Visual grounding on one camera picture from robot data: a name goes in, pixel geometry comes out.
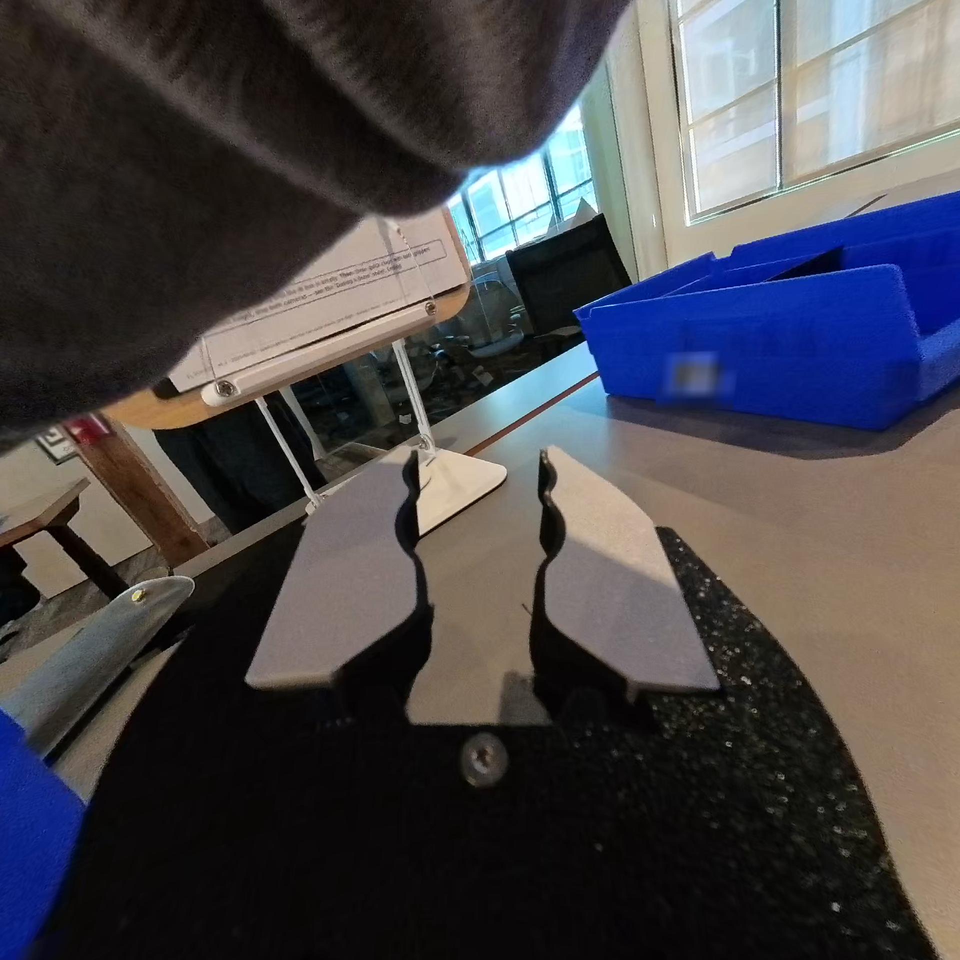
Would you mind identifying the wooden side table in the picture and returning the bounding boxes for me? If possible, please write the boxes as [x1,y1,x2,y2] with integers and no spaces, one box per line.
[0,476,129,601]

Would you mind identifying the printed instruction sheet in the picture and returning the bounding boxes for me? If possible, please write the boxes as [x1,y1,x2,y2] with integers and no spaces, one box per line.
[166,213,470,391]

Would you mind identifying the brown wooden post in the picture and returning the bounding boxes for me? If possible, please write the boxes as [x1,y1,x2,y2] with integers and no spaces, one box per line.
[78,412,211,571]

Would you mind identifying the blue plastic bin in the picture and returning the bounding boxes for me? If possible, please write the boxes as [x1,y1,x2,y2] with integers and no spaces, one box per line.
[0,705,87,960]
[573,191,960,432]

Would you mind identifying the cluster of grey office chairs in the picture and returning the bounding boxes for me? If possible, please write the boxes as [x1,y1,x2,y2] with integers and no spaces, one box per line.
[450,270,534,361]

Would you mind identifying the person's right forearm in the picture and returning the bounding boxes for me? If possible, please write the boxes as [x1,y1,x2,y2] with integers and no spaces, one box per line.
[0,0,635,451]

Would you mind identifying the window with white blind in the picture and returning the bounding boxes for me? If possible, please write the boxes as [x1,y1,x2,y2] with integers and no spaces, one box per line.
[671,0,960,222]

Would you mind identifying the dark framed window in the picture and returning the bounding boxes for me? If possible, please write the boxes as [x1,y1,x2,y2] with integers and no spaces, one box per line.
[446,105,601,260]

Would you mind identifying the black mesh office chair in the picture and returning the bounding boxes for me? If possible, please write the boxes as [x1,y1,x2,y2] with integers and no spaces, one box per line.
[504,213,635,339]

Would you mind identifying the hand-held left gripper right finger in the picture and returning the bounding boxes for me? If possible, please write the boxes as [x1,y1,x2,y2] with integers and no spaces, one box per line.
[528,446,723,702]

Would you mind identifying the grey metal clamp lever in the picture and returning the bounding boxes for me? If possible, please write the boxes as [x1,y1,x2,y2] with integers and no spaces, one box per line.
[0,573,196,759]

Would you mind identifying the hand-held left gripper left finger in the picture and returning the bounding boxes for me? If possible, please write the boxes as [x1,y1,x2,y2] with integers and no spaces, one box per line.
[244,448,436,691]

